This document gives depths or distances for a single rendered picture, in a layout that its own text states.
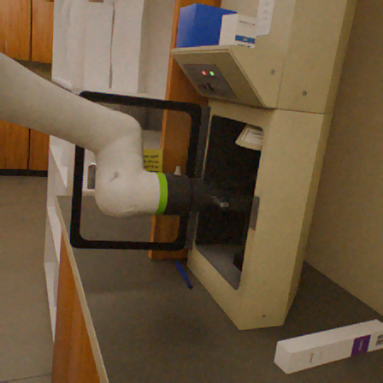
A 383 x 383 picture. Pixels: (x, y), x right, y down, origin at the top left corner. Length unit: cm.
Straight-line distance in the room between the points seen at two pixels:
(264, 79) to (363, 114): 53
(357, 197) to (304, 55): 54
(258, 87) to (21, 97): 41
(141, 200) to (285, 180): 29
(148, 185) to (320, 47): 42
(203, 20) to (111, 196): 42
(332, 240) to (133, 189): 71
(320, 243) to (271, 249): 50
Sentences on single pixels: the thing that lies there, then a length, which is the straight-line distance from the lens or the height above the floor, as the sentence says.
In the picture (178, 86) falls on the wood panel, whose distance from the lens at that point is 113.
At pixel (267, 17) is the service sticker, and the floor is 158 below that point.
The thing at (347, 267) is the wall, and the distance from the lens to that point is 132.
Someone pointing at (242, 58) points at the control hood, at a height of 149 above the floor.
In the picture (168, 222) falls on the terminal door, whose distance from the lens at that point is 114.
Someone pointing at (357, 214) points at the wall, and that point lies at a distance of 127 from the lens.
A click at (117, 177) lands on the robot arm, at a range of 85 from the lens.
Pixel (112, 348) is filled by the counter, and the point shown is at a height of 94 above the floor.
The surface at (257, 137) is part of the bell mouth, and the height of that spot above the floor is 134.
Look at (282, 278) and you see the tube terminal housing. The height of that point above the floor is 106.
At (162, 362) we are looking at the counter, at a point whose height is 94.
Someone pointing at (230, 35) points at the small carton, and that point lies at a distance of 86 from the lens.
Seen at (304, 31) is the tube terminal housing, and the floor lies 155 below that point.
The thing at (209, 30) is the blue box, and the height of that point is 155.
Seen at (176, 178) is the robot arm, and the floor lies 124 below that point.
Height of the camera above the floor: 144
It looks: 14 degrees down
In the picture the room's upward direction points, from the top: 7 degrees clockwise
